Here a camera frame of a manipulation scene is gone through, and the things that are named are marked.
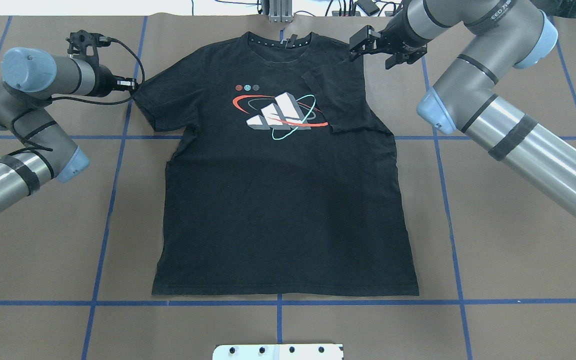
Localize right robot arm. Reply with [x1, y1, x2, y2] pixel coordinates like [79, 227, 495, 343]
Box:
[349, 0, 576, 218]

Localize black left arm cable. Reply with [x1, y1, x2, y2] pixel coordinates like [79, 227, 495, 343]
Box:
[8, 35, 146, 153]

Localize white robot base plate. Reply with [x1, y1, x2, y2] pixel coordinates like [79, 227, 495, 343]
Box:
[212, 343, 345, 360]

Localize aluminium frame post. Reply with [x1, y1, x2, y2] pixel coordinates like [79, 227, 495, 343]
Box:
[262, 0, 294, 23]

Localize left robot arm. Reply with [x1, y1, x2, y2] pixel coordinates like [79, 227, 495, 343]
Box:
[0, 47, 138, 213]

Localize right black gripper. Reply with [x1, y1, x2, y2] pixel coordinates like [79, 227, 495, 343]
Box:
[349, 26, 429, 69]

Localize black power strip with cables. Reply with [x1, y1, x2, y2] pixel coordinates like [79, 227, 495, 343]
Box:
[324, 0, 405, 18]

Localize black graphic t-shirt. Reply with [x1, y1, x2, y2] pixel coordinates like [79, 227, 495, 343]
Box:
[134, 32, 419, 297]

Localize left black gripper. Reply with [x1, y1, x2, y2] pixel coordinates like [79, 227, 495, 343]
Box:
[95, 73, 138, 97]

